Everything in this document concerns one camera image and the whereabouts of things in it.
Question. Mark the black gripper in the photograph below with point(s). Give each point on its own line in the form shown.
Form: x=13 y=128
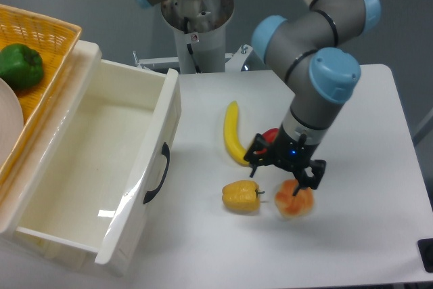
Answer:
x=293 y=155

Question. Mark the black top drawer handle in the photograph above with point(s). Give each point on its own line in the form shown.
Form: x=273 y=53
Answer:
x=162 y=165

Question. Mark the white drawer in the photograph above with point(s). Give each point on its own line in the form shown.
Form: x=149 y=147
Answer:
x=94 y=165

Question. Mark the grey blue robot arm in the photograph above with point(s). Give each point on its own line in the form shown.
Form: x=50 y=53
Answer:
x=304 y=54

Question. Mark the white drawer cabinet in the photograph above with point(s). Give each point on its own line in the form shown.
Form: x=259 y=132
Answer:
x=87 y=59

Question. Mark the red bell pepper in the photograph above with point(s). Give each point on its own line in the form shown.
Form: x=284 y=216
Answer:
x=268 y=136

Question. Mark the orange bread roll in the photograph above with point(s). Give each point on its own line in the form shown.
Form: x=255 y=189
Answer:
x=290 y=206

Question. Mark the yellow banana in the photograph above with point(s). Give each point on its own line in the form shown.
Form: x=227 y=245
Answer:
x=230 y=135

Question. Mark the yellow bell pepper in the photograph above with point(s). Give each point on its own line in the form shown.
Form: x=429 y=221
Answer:
x=242 y=196

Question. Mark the black device at table corner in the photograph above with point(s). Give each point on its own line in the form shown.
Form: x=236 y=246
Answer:
x=425 y=247

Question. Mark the yellow woven basket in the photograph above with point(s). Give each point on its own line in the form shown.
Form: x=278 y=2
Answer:
x=45 y=45

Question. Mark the white plate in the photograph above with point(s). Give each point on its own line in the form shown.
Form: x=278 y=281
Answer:
x=12 y=121

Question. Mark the green bell pepper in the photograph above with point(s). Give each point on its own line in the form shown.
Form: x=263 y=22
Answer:
x=21 y=66

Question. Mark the left metal table bracket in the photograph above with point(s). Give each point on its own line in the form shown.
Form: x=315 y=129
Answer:
x=156 y=64

